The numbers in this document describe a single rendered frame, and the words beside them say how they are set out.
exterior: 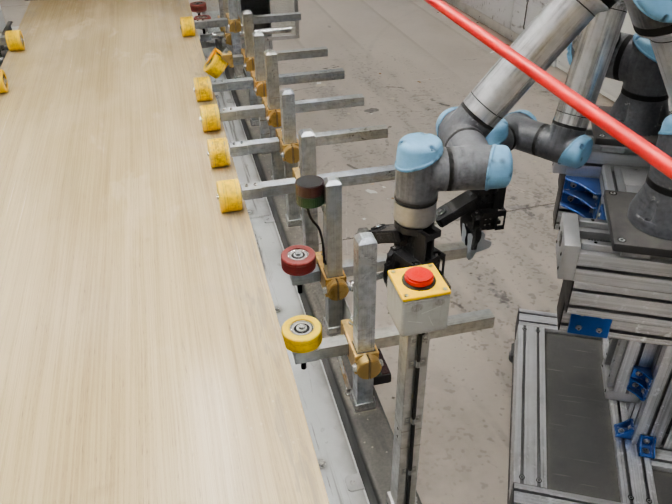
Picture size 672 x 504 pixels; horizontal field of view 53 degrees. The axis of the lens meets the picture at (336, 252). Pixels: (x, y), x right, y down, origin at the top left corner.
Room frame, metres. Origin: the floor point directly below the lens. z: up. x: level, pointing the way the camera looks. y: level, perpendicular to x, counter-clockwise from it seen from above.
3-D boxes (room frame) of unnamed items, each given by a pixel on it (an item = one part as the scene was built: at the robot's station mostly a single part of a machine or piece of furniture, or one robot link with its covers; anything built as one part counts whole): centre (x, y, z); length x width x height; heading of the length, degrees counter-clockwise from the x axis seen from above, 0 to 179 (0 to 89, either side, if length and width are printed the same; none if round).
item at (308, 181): (1.23, 0.05, 1.01); 0.06 x 0.06 x 0.22; 14
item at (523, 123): (1.43, -0.43, 1.12); 0.11 x 0.11 x 0.08; 46
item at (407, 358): (0.75, -0.12, 0.93); 0.05 x 0.04 x 0.45; 14
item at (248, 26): (2.46, 0.30, 0.89); 0.03 x 0.03 x 0.48; 14
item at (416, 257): (1.01, -0.14, 1.10); 0.09 x 0.08 x 0.12; 35
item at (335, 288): (1.27, 0.01, 0.85); 0.13 x 0.06 x 0.05; 14
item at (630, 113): (1.66, -0.80, 1.09); 0.15 x 0.15 x 0.10
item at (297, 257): (1.27, 0.09, 0.85); 0.08 x 0.08 x 0.11
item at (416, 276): (0.75, -0.11, 1.22); 0.04 x 0.04 x 0.02
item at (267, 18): (2.99, 0.39, 0.95); 0.50 x 0.04 x 0.04; 104
